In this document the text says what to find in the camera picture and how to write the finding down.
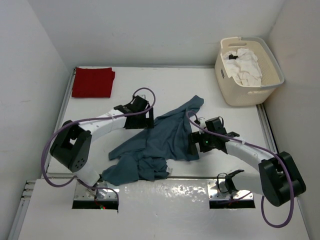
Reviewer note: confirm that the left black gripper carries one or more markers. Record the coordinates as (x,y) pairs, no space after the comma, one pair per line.
(146,123)

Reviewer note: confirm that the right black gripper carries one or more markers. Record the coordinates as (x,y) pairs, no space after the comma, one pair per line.
(193,138)

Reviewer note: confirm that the blue t shirt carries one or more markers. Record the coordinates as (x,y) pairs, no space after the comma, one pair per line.
(145,155)

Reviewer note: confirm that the red t shirt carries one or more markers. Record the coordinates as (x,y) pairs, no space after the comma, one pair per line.
(93,82)

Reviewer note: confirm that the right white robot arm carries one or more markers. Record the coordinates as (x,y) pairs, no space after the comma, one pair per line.
(278,178)

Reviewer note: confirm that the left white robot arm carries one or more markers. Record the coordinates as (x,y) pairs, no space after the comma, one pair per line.
(72,144)

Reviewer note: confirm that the reflective foil panel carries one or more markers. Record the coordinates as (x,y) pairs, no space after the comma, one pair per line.
(170,195)

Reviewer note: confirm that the cream laundry basket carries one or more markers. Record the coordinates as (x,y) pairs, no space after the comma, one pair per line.
(272,76)

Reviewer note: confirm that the white t shirt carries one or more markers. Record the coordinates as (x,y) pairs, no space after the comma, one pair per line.
(242,65)

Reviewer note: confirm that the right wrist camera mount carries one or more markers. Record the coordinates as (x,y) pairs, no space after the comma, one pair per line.
(200,121)

